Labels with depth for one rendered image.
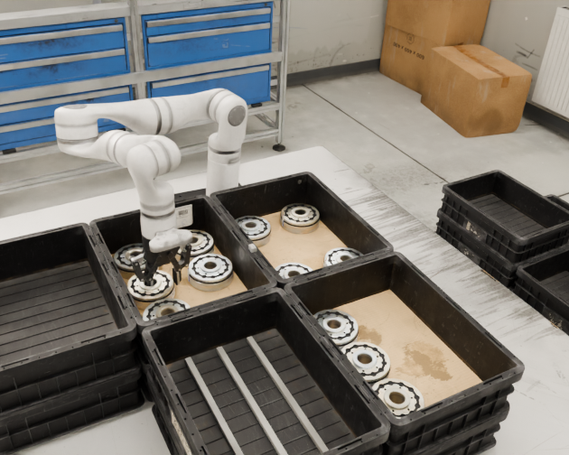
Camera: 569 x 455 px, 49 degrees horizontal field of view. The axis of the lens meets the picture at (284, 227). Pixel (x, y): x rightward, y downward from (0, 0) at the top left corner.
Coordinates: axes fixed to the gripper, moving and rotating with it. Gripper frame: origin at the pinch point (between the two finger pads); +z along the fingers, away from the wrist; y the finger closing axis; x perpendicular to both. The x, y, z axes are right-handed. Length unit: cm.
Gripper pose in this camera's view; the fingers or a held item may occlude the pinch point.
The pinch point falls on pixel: (163, 282)
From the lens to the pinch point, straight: 143.6
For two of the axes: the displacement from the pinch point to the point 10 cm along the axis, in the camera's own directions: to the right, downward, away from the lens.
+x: 5.4, 4.9, -6.8
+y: -8.4, 2.7, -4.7
